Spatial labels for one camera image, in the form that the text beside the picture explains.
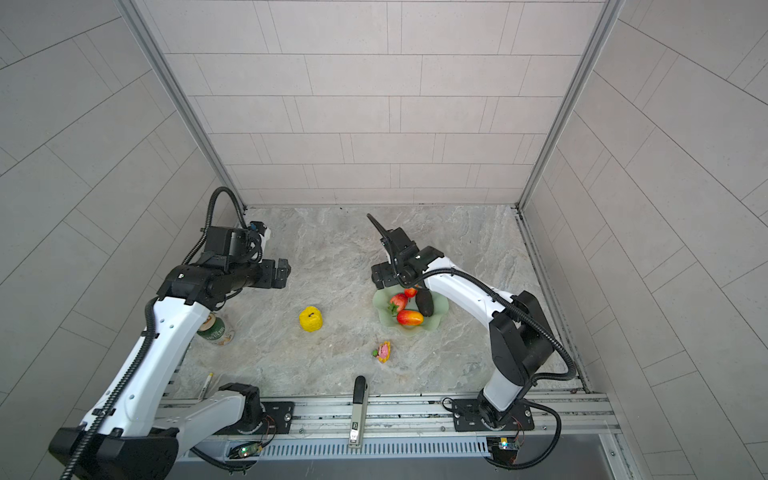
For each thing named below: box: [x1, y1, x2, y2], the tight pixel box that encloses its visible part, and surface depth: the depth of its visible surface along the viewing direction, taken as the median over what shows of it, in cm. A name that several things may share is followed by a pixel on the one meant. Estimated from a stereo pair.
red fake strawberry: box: [388, 293, 408, 317], surface depth 88 cm
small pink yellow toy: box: [371, 341, 391, 363], surface depth 80 cm
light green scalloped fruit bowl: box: [372, 285, 449, 332], surface depth 88 cm
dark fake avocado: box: [416, 288, 434, 317], surface depth 89 cm
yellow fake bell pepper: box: [299, 306, 323, 333], surface depth 84 cm
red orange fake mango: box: [396, 310, 424, 326], surface depth 86 cm
